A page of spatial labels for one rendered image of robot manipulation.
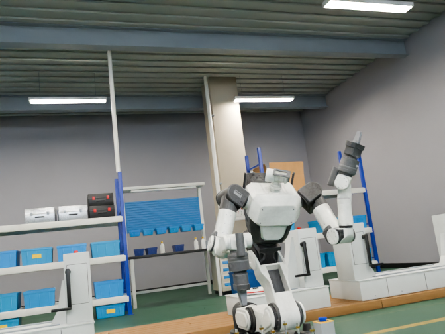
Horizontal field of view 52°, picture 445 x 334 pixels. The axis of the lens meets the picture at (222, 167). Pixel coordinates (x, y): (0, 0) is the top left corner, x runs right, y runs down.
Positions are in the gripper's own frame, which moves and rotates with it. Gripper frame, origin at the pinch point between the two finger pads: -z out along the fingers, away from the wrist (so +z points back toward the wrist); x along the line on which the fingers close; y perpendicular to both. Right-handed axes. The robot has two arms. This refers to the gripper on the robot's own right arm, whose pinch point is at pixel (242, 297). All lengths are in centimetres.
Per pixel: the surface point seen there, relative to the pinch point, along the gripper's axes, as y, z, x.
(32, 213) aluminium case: -180, 97, -442
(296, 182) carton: 207, 113, -502
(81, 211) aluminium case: -119, 94, -451
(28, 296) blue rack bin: -188, -8, -437
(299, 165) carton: 217, 140, -502
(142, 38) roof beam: -18, 335, -433
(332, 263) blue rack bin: 246, -19, -502
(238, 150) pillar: 150, 203, -637
